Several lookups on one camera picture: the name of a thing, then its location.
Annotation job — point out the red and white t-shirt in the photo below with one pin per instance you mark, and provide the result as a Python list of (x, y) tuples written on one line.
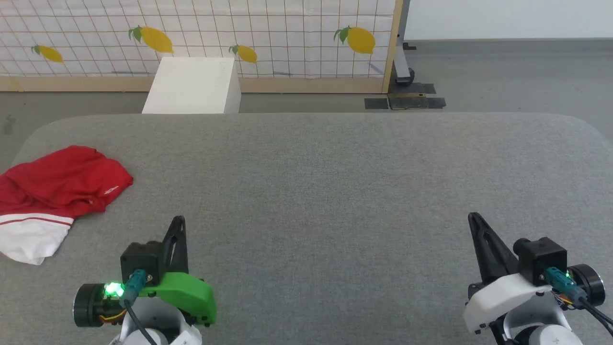
[(57, 182)]

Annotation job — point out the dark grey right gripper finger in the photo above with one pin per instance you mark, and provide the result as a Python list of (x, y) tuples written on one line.
[(493, 258)]

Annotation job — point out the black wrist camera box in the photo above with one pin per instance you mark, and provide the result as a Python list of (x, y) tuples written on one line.
[(141, 258), (541, 256)]

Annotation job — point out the lemon print partition screen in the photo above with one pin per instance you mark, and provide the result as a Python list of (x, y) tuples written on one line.
[(287, 28)]

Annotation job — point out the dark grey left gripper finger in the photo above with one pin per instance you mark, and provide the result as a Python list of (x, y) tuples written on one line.
[(181, 249)]

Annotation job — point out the grey upholstered sofa surface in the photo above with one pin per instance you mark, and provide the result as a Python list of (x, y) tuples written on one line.
[(325, 191)]

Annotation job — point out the grey stand leg with caster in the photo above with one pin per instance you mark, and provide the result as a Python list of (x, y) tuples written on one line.
[(402, 57)]

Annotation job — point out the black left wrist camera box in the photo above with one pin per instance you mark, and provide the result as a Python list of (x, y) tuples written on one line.
[(141, 258)]

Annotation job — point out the long black floor tape patch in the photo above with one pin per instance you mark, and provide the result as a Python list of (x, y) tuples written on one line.
[(421, 102)]

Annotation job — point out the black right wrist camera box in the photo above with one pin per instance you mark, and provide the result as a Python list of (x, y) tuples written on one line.
[(541, 256)]

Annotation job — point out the white box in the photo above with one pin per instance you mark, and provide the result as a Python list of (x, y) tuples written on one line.
[(191, 86)]

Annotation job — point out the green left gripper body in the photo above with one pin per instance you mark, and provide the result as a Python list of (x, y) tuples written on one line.
[(191, 294)]

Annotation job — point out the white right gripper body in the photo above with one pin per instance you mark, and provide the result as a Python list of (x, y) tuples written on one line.
[(503, 294)]

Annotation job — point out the small black floor tape patch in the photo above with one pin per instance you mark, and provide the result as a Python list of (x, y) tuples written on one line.
[(376, 103)]

